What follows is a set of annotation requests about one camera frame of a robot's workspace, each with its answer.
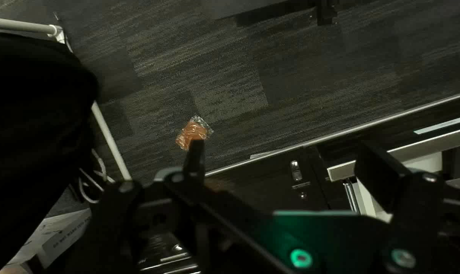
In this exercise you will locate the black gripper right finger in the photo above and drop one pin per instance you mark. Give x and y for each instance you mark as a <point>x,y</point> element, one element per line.
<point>412,198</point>

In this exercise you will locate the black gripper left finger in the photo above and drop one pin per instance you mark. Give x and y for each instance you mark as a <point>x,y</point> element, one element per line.
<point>101,247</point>

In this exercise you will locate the open grey metal drawer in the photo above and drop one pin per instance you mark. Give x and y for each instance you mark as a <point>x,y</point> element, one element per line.
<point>305,166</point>

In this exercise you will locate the orange plastic wrapper on floor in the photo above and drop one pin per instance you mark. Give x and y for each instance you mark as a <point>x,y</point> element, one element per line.
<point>197,128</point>

